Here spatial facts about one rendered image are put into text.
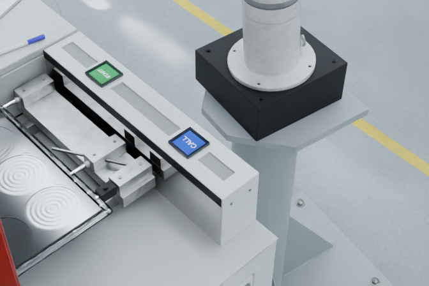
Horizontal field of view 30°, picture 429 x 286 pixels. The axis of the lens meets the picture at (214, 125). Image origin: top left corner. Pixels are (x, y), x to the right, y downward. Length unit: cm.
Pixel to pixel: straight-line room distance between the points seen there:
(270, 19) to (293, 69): 16
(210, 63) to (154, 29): 155
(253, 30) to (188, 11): 175
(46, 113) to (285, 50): 51
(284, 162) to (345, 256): 72
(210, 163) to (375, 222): 124
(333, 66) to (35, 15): 66
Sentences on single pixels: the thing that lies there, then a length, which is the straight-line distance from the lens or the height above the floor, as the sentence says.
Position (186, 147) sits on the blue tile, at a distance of 149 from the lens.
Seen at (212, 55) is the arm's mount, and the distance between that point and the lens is 176.
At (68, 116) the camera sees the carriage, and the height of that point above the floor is 88.
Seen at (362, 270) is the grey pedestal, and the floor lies 1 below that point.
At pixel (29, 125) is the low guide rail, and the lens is 173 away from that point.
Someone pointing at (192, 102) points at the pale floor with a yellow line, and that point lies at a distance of 296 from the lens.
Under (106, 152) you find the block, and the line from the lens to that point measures 157.
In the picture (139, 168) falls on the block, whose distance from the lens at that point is 154.
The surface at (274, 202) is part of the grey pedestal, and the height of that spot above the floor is 53.
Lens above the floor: 207
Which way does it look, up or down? 46 degrees down
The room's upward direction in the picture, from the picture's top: 1 degrees clockwise
